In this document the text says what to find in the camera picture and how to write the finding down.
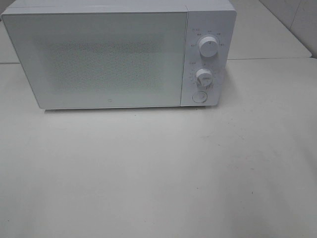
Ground round white door button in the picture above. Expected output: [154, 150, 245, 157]
[192, 91, 208, 104]

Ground white microwave knob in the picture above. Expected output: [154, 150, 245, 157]
[199, 36, 218, 58]
[195, 68, 213, 87]

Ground white microwave door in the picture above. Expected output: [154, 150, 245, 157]
[3, 12, 187, 109]

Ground white microwave oven body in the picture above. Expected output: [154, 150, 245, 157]
[1, 0, 237, 109]

